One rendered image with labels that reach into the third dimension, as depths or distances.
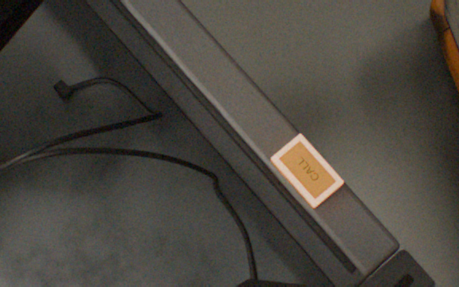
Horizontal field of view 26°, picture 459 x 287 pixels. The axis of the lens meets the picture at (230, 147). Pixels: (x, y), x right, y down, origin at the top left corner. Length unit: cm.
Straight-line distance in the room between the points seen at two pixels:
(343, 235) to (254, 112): 12
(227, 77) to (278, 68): 101
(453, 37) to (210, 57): 98
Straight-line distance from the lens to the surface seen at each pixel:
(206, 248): 89
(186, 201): 89
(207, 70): 80
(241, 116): 79
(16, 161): 72
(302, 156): 77
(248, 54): 182
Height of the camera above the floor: 170
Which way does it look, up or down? 75 degrees down
